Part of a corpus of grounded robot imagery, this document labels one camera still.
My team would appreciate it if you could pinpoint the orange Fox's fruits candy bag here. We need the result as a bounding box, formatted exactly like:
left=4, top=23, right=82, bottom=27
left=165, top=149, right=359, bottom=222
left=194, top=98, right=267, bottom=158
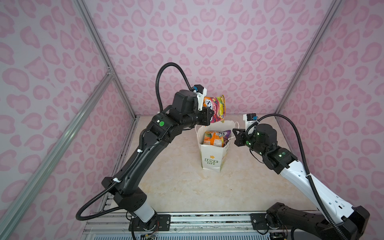
left=203, top=95, right=226, bottom=123

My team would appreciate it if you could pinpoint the orange candy bag back side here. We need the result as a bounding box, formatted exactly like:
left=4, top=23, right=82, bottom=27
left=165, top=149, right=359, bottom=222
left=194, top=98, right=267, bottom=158
left=203, top=131, right=226, bottom=148

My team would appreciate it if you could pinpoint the white paper gift bag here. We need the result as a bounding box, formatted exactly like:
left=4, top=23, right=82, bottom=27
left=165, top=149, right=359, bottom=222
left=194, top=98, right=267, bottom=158
left=196, top=121, right=239, bottom=173

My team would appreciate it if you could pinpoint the purple berries Fox's candy bag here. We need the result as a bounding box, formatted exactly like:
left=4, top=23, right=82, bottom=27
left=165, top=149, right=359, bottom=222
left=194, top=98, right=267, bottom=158
left=222, top=130, right=232, bottom=142

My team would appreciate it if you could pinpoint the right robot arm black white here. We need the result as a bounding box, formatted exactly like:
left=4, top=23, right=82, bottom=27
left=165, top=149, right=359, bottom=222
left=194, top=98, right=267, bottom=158
left=233, top=124, right=370, bottom=240

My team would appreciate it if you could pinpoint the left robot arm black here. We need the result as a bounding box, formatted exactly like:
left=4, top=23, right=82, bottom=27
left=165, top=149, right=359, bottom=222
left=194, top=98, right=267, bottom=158
left=102, top=85, right=214, bottom=230

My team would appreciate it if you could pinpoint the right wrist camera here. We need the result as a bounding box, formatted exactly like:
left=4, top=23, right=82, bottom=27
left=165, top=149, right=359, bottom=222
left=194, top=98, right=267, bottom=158
left=243, top=113, right=258, bottom=130

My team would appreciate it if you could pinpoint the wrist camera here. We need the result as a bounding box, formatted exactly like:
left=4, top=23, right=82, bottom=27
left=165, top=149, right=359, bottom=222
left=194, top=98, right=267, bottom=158
left=193, top=85, right=208, bottom=111
left=243, top=113, right=258, bottom=130

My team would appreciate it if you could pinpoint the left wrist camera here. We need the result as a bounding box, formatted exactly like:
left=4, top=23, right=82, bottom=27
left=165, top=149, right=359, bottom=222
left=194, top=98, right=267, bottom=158
left=193, top=85, right=208, bottom=111

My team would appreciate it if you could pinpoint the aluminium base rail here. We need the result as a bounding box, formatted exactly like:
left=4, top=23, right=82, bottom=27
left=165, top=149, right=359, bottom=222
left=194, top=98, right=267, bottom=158
left=80, top=210, right=340, bottom=240

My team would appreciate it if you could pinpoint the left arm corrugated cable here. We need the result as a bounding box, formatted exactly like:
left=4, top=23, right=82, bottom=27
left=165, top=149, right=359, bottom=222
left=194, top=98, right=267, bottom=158
left=74, top=62, right=193, bottom=222

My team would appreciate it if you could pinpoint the aluminium frame post right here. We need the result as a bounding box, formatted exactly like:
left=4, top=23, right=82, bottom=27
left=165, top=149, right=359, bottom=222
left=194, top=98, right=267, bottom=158
left=275, top=0, right=345, bottom=114

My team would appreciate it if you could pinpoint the aluminium frame post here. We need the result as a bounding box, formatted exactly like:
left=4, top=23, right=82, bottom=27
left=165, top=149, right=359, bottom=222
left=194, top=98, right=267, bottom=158
left=73, top=0, right=137, bottom=119
left=275, top=0, right=345, bottom=114

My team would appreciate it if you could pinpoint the aluminium frame post left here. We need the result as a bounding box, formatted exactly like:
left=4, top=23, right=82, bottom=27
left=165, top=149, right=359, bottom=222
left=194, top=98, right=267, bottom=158
left=73, top=0, right=137, bottom=119

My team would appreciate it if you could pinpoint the aluminium frame profile diagonal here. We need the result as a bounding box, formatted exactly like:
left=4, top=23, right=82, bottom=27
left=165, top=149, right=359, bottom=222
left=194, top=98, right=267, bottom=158
left=1, top=73, right=114, bottom=240

